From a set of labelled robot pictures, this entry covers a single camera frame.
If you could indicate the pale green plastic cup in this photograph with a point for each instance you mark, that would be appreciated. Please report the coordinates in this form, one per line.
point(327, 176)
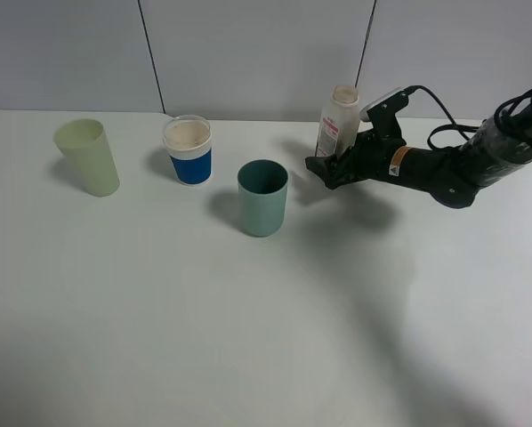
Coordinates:
point(84, 144)

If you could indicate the clear plastic drink bottle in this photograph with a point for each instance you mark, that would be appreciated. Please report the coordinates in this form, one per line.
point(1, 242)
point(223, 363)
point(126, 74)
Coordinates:
point(339, 122)

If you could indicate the blue and white cup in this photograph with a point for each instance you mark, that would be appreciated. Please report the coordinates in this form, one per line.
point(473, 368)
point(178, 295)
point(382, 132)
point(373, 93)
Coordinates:
point(188, 142)

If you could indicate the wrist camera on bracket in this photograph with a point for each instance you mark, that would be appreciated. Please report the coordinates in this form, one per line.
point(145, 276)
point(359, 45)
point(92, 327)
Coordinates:
point(381, 114)

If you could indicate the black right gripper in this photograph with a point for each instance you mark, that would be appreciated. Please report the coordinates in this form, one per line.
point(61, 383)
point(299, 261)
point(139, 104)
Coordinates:
point(393, 161)

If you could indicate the teal plastic cup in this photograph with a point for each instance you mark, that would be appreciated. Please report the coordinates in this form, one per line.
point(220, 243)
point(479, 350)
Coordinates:
point(262, 190)

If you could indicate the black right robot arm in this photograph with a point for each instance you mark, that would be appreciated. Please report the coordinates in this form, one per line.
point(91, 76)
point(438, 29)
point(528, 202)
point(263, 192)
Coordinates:
point(501, 145)

